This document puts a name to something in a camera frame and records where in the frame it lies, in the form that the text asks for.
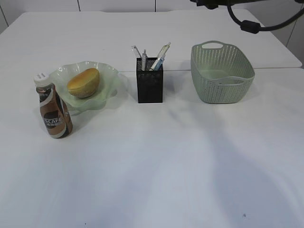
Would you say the clear grey pen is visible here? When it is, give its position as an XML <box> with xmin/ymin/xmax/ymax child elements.
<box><xmin>153</xmin><ymin>57</ymin><xmax>164</xmax><ymax>71</ymax></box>

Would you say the white grey pen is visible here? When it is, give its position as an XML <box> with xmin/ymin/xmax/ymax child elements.
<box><xmin>142</xmin><ymin>49</ymin><xmax>147</xmax><ymax>71</ymax></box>

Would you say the beige grip pen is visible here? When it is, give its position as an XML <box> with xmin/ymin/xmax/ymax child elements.
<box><xmin>149</xmin><ymin>42</ymin><xmax>171</xmax><ymax>71</ymax></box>

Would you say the transparent plastic ruler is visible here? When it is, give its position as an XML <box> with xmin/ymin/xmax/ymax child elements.
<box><xmin>131</xmin><ymin>46</ymin><xmax>142</xmax><ymax>58</ymax></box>

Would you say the sugared bread bun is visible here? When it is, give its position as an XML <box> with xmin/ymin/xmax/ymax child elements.
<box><xmin>67</xmin><ymin>68</ymin><xmax>100</xmax><ymax>98</ymax></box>

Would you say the brown Nescafe coffee bottle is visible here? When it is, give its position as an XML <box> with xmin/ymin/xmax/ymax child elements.
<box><xmin>33</xmin><ymin>73</ymin><xmax>73</xmax><ymax>139</ymax></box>

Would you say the black blue right robot arm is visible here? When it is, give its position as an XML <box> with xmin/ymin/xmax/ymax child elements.
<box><xmin>190</xmin><ymin>0</ymin><xmax>265</xmax><ymax>10</ymax></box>

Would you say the black mesh pen holder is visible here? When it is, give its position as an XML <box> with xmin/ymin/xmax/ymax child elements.
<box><xmin>136</xmin><ymin>57</ymin><xmax>164</xmax><ymax>103</ymax></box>

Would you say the green glass ruffled plate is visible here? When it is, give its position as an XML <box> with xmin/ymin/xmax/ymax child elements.
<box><xmin>50</xmin><ymin>61</ymin><xmax>121</xmax><ymax>113</ymax></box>

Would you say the green plastic woven basket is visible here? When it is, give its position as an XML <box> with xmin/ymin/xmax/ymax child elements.
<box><xmin>190</xmin><ymin>41</ymin><xmax>255</xmax><ymax>104</ymax></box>

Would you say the black camera cable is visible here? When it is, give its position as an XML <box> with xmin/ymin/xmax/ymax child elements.
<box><xmin>227</xmin><ymin>0</ymin><xmax>304</xmax><ymax>35</ymax></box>

